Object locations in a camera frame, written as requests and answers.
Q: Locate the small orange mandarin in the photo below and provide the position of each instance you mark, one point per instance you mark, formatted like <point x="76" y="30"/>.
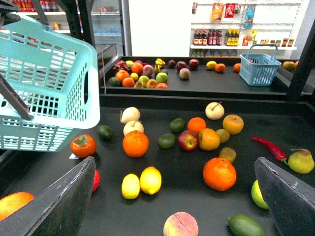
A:
<point x="196" y="125"/>

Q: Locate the white sauce shelf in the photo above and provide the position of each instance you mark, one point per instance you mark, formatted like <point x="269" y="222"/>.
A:
<point x="245" y="22"/>

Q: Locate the small blue plastic basket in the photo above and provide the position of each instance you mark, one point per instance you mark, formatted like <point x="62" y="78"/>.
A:
<point x="259" y="69"/>

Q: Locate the mango fruit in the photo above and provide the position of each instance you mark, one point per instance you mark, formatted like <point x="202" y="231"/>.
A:
<point x="13" y="202"/>

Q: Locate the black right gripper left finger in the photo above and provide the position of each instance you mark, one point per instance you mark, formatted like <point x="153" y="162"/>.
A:
<point x="59" y="209"/>

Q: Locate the glass top freezer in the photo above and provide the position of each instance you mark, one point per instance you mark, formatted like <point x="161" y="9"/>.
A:
<point x="107" y="55"/>

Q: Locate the orange persimmon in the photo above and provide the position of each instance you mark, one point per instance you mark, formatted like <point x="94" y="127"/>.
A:
<point x="83" y="146"/>

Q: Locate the green apple far tray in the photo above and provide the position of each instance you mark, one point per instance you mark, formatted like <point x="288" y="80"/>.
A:
<point x="162" y="78"/>

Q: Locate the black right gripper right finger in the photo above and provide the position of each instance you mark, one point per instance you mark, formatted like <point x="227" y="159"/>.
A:
<point x="291" y="201"/>

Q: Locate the teal plastic shopping basket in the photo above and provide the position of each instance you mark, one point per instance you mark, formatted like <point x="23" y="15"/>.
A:
<point x="56" y="76"/>

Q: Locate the large bumpy orange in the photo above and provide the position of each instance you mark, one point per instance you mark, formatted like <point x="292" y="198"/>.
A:
<point x="219" y="174"/>

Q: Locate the brown kiwi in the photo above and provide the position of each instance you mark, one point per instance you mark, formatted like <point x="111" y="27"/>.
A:
<point x="228" y="153"/>

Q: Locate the white pear left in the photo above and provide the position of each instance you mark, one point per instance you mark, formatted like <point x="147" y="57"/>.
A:
<point x="129" y="114"/>

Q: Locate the dark green avocado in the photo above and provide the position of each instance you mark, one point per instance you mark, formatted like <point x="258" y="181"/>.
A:
<point x="104" y="132"/>

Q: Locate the orange far tray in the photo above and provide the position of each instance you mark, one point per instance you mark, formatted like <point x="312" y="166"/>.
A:
<point x="121" y="75"/>

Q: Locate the green lime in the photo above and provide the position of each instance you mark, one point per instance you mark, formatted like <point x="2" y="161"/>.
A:
<point x="177" y="125"/>
<point x="166" y="141"/>

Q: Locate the pink peach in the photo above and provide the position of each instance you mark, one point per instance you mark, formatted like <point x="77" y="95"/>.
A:
<point x="180" y="224"/>

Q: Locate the red apple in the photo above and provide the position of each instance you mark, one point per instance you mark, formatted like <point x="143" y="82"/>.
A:
<point x="188" y="141"/>

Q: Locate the white pear with stem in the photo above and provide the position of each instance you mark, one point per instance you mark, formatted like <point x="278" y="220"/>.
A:
<point x="214" y="110"/>

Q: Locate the yellow lemon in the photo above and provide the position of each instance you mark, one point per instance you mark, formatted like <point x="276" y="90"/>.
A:
<point x="130" y="188"/>
<point x="150" y="180"/>

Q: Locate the red chili pepper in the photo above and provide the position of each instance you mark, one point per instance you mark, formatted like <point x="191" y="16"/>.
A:
<point x="279" y="155"/>

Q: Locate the grey basket handle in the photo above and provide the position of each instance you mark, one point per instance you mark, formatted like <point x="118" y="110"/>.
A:
<point x="17" y="102"/>

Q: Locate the green mango front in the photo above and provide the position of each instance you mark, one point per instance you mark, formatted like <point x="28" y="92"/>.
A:
<point x="242" y="225"/>

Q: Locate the yellow round pear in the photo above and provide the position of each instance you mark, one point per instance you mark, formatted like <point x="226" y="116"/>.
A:
<point x="234" y="124"/>

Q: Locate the red pomegranate fruit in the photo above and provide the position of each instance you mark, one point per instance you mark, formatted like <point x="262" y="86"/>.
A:
<point x="96" y="181"/>

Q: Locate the yellow orange fruit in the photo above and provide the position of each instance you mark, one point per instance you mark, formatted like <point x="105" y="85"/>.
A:
<point x="209" y="140"/>

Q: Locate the white drinks shelf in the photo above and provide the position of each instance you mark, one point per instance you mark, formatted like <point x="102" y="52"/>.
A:
<point x="55" y="16"/>

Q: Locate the black produce shelf frame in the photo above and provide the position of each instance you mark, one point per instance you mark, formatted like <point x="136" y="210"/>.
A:
<point x="78" y="14"/>

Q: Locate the green yellow pear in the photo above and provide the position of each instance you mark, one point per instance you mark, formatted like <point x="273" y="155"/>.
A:
<point x="301" y="161"/>

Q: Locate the light green apple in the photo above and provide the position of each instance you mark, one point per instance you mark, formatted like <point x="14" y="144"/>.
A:
<point x="257" y="196"/>

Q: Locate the large orange front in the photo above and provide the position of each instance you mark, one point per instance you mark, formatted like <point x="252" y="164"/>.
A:
<point x="135" y="144"/>

